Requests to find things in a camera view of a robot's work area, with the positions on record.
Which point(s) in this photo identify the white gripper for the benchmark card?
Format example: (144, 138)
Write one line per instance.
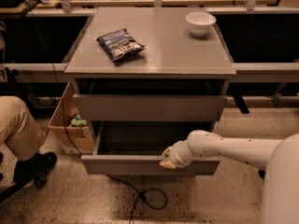
(177, 155)

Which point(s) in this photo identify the grey drawer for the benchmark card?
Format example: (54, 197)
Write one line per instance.
(150, 107)
(136, 147)

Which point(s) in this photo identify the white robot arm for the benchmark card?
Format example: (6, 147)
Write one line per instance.
(279, 158)

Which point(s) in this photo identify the grey drawer cabinet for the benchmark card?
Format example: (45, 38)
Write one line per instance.
(168, 44)

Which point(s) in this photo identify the grey top drawer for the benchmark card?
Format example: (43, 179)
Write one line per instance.
(150, 107)

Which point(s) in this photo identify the cardboard box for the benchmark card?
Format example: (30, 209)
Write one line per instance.
(73, 139)

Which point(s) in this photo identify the green toy in box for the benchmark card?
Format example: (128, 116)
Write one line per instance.
(78, 121)

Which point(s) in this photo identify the blue chip bag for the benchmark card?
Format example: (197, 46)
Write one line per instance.
(119, 44)

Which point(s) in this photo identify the black office chair base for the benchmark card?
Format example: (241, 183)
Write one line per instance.
(40, 181)

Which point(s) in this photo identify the white bowl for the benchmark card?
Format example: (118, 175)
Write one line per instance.
(200, 23)

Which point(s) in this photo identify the black shoe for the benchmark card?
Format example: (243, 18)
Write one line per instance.
(37, 165)

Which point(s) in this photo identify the person leg beige trousers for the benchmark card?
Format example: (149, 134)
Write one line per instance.
(18, 129)

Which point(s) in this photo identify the grey metal frame rail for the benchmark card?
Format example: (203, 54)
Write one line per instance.
(61, 72)

